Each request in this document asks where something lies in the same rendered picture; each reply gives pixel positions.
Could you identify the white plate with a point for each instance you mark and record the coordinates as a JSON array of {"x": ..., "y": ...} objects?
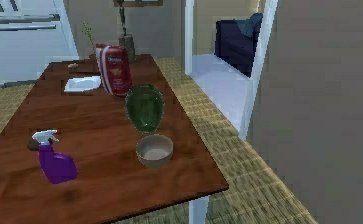
[{"x": 82, "y": 83}]

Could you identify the small tan food piece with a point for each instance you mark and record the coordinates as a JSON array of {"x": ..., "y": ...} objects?
[{"x": 73, "y": 65}]

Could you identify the purple spray bottle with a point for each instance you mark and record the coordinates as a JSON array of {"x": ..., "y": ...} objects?
[{"x": 57, "y": 164}]

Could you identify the green glass vase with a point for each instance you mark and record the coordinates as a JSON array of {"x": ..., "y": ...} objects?
[{"x": 144, "y": 108}]

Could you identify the dark blue sofa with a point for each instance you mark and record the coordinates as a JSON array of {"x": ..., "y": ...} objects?
[{"x": 237, "y": 41}]

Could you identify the small brown round object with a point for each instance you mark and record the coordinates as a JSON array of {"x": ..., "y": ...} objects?
[{"x": 33, "y": 145}]

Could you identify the grey pot with dark plant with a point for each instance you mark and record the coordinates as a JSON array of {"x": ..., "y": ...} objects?
[{"x": 126, "y": 41}]

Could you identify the grey bowl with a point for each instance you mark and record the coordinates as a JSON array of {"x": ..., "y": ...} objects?
[{"x": 154, "y": 154}]

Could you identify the brown wooden table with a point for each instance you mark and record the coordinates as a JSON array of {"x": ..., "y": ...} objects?
[{"x": 99, "y": 126}]

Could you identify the small green plant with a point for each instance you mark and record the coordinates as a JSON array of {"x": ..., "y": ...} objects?
[{"x": 87, "y": 33}]

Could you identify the white fridge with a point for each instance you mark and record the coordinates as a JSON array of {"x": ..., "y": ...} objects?
[{"x": 25, "y": 43}]

